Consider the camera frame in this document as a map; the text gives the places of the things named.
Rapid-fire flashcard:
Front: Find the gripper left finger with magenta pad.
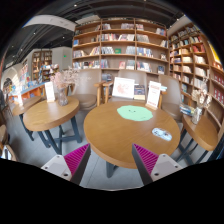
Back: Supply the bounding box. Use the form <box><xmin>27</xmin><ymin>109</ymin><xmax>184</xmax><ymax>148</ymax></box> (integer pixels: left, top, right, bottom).
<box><xmin>42</xmin><ymin>144</ymin><xmax>91</xmax><ymax>185</ymax></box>

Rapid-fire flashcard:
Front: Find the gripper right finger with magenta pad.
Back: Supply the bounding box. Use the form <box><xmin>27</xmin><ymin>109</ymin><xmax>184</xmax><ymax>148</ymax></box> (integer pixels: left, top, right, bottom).
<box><xmin>132</xmin><ymin>144</ymin><xmax>182</xmax><ymax>185</ymax></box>

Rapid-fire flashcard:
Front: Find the white patterned computer mouse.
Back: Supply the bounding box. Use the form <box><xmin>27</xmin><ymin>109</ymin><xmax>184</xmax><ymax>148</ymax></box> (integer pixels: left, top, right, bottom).
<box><xmin>152</xmin><ymin>128</ymin><xmax>172</xmax><ymax>141</ymax></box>

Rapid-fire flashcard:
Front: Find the round wooden left table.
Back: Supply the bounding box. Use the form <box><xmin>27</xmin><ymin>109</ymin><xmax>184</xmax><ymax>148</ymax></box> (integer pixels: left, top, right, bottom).
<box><xmin>23</xmin><ymin>96</ymin><xmax>82</xmax><ymax>154</ymax></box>

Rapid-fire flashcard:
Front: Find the round wooden right table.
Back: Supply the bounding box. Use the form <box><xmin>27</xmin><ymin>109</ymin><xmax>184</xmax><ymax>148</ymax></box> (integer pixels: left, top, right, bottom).
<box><xmin>175</xmin><ymin>113</ymin><xmax>219</xmax><ymax>165</ymax></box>

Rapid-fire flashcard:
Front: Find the beige armchair right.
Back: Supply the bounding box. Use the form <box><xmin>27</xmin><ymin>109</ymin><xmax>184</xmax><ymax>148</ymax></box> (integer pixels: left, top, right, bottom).
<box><xmin>159</xmin><ymin>75</ymin><xmax>182</xmax><ymax>122</ymax></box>

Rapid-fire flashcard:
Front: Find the beige armchair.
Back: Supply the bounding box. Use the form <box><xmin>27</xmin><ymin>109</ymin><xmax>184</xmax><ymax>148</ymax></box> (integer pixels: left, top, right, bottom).
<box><xmin>72</xmin><ymin>69</ymin><xmax>104</xmax><ymax>110</ymax></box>
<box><xmin>104</xmin><ymin>70</ymin><xmax>148</xmax><ymax>103</ymax></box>
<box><xmin>159</xmin><ymin>75</ymin><xmax>182</xmax><ymax>122</ymax></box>

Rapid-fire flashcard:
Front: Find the white standing card left table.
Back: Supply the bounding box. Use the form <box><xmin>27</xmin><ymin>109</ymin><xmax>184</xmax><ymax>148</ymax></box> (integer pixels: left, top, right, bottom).
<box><xmin>45</xmin><ymin>82</ymin><xmax>55</xmax><ymax>102</ymax></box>

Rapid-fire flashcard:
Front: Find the small wooden table far left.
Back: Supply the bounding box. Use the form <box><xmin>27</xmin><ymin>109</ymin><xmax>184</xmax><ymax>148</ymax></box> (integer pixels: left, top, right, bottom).
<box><xmin>11</xmin><ymin>96</ymin><xmax>42</xmax><ymax>142</ymax></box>

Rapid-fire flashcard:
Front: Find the book on middle chair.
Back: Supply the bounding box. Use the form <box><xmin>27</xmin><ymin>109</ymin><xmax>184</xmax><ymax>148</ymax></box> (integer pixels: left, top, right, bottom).
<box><xmin>134</xmin><ymin>85</ymin><xmax>145</xmax><ymax>100</ymax></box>

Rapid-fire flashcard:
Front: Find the white sign with red text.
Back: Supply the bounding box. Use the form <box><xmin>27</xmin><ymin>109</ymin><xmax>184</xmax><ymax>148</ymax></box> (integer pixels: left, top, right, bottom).
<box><xmin>146</xmin><ymin>81</ymin><xmax>161</xmax><ymax>110</ymax></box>

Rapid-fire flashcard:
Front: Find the beige armchair left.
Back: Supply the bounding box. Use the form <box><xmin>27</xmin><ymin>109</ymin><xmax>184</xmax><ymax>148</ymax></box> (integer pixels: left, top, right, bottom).
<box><xmin>72</xmin><ymin>69</ymin><xmax>104</xmax><ymax>110</ymax></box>

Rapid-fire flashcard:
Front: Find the white picture card on chair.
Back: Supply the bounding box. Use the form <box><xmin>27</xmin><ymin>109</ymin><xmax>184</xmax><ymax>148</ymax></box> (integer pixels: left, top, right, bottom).
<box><xmin>112</xmin><ymin>77</ymin><xmax>135</xmax><ymax>99</ymax></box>

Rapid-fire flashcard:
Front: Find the glass vase flowers right table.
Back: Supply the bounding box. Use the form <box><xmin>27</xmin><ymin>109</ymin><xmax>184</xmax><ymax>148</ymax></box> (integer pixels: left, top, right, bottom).
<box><xmin>191</xmin><ymin>89</ymin><xmax>212</xmax><ymax>124</ymax></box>

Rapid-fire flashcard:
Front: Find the beige armchair middle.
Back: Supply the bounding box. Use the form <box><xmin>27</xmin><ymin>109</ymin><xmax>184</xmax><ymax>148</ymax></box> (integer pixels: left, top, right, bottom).
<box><xmin>104</xmin><ymin>70</ymin><xmax>148</xmax><ymax>103</ymax></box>

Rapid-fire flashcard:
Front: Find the glass vase with dried flowers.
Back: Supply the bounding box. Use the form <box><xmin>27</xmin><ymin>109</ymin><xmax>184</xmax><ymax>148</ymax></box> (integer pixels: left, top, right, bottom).
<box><xmin>50</xmin><ymin>67</ymin><xmax>79</xmax><ymax>106</ymax></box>

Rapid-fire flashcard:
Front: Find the distant wooden bookshelf left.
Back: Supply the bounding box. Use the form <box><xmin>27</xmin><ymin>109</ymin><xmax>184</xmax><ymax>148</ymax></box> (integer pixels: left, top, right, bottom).
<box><xmin>32</xmin><ymin>50</ymin><xmax>52</xmax><ymax>83</ymax></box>

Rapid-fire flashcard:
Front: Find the large wooden bookshelf back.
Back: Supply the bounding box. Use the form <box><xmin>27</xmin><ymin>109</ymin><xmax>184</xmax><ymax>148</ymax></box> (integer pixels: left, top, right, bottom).
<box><xmin>71</xmin><ymin>17</ymin><xmax>170</xmax><ymax>76</ymax></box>

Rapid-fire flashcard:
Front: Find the wooden bookshelf right wall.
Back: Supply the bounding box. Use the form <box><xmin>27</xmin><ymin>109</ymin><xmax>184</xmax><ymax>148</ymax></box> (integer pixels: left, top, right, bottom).
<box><xmin>168</xmin><ymin>22</ymin><xmax>224</xmax><ymax>131</ymax></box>

